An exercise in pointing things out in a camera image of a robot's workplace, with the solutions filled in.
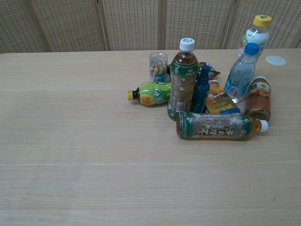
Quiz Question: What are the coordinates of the white yellow-cap bottle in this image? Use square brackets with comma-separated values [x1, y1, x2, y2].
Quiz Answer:
[238, 15, 272, 58]

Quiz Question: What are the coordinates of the bright green yellow-cap bottle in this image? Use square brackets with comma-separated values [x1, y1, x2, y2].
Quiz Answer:
[127, 81, 173, 107]

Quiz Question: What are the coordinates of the upright green-label tea bottle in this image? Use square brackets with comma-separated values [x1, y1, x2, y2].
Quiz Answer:
[167, 38, 199, 122]

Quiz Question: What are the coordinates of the clear cup of biscuit sticks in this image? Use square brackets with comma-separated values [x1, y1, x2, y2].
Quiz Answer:
[149, 52, 169, 83]

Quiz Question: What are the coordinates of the dark teal spray bottle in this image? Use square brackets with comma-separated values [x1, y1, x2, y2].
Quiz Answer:
[192, 65, 211, 113]

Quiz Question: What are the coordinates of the lying green-label tea bottle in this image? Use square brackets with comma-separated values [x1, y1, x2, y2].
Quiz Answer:
[176, 112, 269, 141]

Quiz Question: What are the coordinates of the yellow snack packet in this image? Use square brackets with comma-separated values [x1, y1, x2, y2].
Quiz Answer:
[207, 80, 230, 98]

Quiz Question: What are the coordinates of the blue yellow snack box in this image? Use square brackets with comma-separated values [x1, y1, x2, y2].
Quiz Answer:
[205, 97, 241, 115]

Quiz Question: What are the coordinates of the dark foil snack bag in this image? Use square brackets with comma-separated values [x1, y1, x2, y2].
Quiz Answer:
[197, 61, 221, 81]

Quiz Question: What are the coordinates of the woven folding screen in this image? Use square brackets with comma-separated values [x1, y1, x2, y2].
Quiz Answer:
[0, 0, 301, 54]

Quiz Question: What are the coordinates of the clear blue-cap water bottle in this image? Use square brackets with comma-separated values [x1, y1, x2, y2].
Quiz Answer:
[224, 42, 261, 103]

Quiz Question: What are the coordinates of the brown milk tea bottle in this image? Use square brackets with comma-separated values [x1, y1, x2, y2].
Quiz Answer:
[244, 75, 272, 123]

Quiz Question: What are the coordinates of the white round lid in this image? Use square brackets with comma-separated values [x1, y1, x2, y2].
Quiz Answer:
[265, 55, 288, 66]

